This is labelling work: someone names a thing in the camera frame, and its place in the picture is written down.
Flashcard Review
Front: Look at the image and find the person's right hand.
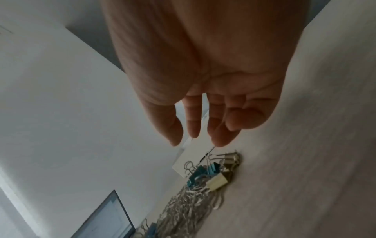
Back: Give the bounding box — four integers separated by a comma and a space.
100, 0, 313, 148

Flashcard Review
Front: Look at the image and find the silver binder clip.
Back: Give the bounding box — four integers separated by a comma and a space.
217, 151, 243, 168

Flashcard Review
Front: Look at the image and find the white paper sheet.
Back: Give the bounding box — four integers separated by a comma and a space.
172, 109, 227, 179

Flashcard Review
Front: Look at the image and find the blue binder clip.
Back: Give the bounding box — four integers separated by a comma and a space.
187, 165, 207, 187
136, 218, 159, 238
205, 162, 221, 175

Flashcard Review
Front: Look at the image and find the cream binder clip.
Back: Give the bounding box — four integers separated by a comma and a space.
206, 174, 228, 192

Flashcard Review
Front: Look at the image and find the pile of silver paper clips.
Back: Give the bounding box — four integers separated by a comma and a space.
155, 183, 227, 238

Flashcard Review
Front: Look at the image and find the laptop computer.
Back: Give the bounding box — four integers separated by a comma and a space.
70, 189, 136, 238

